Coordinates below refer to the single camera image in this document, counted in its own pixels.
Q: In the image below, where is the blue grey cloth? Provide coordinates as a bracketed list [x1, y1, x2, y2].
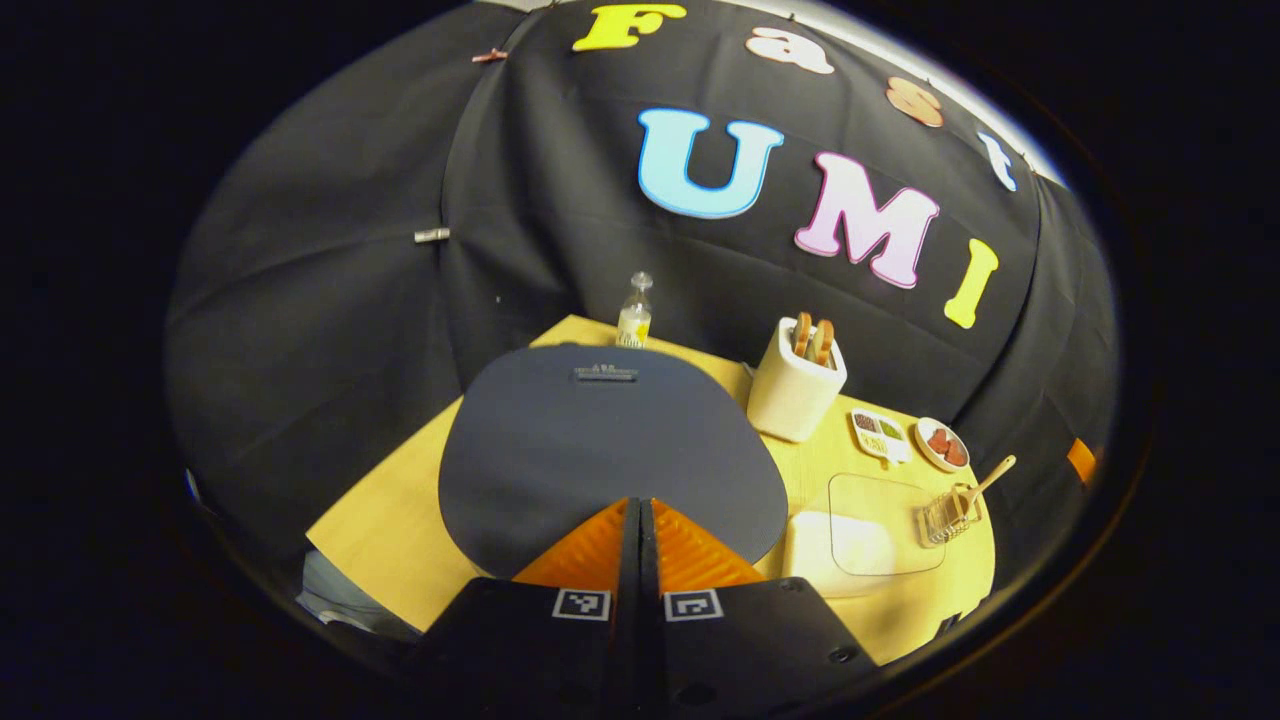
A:
[297, 548, 421, 641]

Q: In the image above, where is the metal wire chopstick holder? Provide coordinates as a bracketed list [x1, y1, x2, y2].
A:
[918, 483, 984, 547]

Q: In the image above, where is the black backdrop cloth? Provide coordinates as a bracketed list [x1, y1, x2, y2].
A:
[165, 0, 1121, 641]

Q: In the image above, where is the black rice cooker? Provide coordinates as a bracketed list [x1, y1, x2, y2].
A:
[438, 343, 789, 579]

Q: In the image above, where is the white toaster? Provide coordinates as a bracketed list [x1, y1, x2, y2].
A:
[746, 316, 848, 444]

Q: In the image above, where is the clear box of rice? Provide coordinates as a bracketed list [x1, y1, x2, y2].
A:
[783, 472, 951, 599]

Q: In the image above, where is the white divided dish of beans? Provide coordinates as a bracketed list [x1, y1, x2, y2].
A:
[850, 409, 913, 465]

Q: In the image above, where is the wooden spoon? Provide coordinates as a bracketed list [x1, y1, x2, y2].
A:
[958, 455, 1018, 511]

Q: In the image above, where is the small clear glass bottle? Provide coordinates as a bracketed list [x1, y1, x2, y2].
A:
[615, 271, 655, 350]

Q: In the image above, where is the white round plate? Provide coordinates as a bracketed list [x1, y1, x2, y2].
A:
[914, 416, 971, 473]

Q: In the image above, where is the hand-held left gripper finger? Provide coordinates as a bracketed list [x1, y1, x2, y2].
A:
[405, 497, 642, 720]
[640, 497, 881, 720]

